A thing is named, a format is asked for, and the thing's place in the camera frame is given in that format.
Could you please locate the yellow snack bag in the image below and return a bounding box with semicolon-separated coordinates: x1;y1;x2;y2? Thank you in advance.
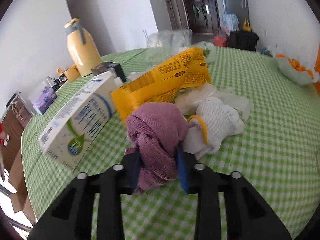
111;47;211;123

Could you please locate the clear plastic packaging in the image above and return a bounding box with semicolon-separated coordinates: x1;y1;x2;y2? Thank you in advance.
145;28;193;63

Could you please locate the white milk carton box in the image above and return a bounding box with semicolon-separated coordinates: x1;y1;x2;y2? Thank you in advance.
37;72;118;171

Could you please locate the brown wooden chair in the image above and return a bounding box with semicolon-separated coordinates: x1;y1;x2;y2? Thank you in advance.
1;97;32;171

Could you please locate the black bag on floor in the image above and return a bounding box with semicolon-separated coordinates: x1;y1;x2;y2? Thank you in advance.
227;30;259;52

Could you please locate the purple cloth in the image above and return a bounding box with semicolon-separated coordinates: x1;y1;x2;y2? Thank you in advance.
125;102;188;194

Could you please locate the purple tissue box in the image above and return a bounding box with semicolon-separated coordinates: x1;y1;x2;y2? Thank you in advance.
28;81;57;115

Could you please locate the green checked tablecloth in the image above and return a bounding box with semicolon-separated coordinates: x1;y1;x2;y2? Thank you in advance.
22;47;319;239

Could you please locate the yellow round tin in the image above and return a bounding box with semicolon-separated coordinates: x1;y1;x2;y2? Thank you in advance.
63;64;80;82

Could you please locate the dark blue pet supplement box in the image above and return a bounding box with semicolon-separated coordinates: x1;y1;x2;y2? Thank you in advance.
92;62;126;82

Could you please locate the yellow thermos jug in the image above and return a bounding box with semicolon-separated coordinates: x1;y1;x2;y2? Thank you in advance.
65;18;102;77

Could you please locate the white knit glove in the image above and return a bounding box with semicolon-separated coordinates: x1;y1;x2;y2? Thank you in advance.
182;96;245;160

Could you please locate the dark entrance door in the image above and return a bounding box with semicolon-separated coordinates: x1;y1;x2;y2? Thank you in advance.
183;0;220;34

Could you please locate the bowl of oranges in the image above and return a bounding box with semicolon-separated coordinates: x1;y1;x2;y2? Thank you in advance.
273;54;319;87

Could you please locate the cardboard box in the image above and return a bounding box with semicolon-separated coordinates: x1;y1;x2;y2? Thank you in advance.
8;150;36;225

